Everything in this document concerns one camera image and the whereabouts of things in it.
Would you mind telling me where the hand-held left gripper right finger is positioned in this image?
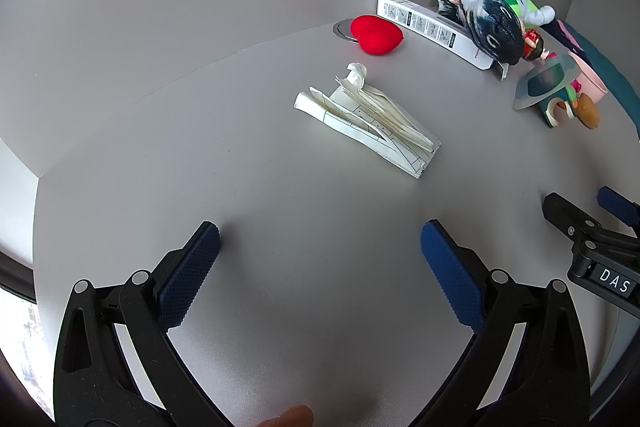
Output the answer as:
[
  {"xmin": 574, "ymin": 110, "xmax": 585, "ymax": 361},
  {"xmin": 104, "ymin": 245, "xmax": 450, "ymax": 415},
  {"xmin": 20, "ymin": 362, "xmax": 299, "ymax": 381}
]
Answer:
[{"xmin": 410, "ymin": 219, "xmax": 593, "ymax": 427}]

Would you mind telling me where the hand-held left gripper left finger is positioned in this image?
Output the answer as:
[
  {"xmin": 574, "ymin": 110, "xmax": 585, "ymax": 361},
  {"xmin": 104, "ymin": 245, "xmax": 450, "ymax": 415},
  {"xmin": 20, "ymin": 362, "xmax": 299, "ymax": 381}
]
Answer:
[{"xmin": 52, "ymin": 221, "xmax": 236, "ymax": 427}]

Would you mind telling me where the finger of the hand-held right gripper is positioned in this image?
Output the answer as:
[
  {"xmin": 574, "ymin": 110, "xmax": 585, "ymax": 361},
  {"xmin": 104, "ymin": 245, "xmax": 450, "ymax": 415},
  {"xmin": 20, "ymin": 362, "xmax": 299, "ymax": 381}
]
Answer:
[
  {"xmin": 543, "ymin": 192, "xmax": 640, "ymax": 244},
  {"xmin": 598, "ymin": 186, "xmax": 640, "ymax": 229}
]

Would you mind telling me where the brown plush toy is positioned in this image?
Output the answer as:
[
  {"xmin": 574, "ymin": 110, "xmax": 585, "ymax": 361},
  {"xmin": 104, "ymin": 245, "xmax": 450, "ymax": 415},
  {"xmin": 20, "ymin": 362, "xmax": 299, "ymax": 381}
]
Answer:
[{"xmin": 572, "ymin": 93, "xmax": 601, "ymax": 130}]

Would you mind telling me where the small doll with red bow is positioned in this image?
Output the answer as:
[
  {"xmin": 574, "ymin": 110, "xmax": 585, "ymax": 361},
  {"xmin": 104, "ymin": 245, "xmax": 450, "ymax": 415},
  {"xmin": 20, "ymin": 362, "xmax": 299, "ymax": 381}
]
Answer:
[{"xmin": 522, "ymin": 28, "xmax": 559, "ymax": 62}]

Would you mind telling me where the person's left hand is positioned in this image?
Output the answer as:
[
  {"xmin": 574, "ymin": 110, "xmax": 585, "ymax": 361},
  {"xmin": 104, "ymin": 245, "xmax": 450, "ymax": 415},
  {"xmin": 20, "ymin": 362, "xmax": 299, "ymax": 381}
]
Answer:
[{"xmin": 257, "ymin": 405, "xmax": 315, "ymax": 427}]

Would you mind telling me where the teal curved toy piece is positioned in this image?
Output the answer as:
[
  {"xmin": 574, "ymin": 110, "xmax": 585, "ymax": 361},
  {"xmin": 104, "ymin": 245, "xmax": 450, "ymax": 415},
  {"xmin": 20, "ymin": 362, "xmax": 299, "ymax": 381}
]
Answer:
[{"xmin": 537, "ymin": 84, "xmax": 576, "ymax": 129}]

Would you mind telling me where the pink container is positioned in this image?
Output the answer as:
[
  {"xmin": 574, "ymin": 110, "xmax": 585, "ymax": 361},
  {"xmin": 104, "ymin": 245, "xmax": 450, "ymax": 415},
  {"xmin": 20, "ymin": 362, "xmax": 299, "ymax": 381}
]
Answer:
[{"xmin": 567, "ymin": 52, "xmax": 610, "ymax": 100}]

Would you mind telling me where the teal bedding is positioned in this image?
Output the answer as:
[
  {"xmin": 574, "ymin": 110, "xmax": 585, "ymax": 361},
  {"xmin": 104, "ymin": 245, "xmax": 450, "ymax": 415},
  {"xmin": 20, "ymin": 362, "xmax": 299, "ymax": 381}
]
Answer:
[{"xmin": 565, "ymin": 24, "xmax": 640, "ymax": 128}]

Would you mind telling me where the silver fan-shaped toy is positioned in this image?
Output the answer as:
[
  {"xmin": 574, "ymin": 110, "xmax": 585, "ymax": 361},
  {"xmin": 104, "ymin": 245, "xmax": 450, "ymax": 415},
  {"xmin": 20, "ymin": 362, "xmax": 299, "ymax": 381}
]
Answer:
[{"xmin": 512, "ymin": 54, "xmax": 583, "ymax": 112}]

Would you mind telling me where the folded printed paper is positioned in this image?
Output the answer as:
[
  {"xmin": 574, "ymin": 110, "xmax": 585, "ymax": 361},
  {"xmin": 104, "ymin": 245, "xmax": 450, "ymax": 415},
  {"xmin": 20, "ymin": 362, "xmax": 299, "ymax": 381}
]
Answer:
[{"xmin": 293, "ymin": 88, "xmax": 442, "ymax": 180}]

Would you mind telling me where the crumpled white paper wrapper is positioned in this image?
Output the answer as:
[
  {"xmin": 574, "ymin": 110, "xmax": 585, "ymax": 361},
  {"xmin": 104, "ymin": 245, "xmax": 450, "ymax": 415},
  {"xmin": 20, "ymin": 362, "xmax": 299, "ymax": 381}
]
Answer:
[{"xmin": 334, "ymin": 63, "xmax": 435, "ymax": 152}]

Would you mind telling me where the navy printed blanket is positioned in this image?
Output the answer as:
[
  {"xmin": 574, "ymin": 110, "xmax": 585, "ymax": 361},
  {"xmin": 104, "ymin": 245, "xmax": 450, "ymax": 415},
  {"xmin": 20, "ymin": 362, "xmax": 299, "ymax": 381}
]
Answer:
[{"xmin": 542, "ymin": 19, "xmax": 586, "ymax": 58}]

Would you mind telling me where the dark blue fish plush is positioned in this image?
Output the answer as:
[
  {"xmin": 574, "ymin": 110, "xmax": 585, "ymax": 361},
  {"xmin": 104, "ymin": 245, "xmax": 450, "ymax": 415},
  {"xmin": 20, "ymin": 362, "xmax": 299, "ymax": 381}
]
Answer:
[{"xmin": 434, "ymin": 0, "xmax": 526, "ymax": 80}]

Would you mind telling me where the long white printed box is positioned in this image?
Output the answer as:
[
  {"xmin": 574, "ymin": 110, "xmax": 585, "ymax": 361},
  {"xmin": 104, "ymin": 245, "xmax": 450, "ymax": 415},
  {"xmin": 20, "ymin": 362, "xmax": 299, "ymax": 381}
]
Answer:
[{"xmin": 377, "ymin": 0, "xmax": 501, "ymax": 71}]

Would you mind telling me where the red heart plush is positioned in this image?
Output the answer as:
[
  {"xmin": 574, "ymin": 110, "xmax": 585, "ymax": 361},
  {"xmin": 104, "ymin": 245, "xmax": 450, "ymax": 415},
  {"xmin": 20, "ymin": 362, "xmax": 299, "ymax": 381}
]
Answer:
[{"xmin": 350, "ymin": 15, "xmax": 405, "ymax": 56}]

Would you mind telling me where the round metal desk grommet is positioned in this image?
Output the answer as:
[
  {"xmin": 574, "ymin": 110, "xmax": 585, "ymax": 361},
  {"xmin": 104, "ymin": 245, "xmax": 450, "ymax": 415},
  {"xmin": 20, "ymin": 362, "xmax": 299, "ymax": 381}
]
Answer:
[{"xmin": 332, "ymin": 20, "xmax": 359, "ymax": 42}]

